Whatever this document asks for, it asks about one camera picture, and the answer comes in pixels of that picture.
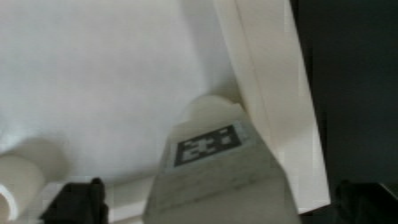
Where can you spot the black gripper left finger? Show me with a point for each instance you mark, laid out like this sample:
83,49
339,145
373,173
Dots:
78,206

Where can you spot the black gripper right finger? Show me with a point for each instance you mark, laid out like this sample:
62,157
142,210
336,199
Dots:
366,205

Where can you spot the white table leg with tag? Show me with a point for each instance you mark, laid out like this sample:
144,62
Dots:
220,184

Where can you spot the white square tabletop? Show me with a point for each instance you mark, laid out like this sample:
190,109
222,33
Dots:
106,63

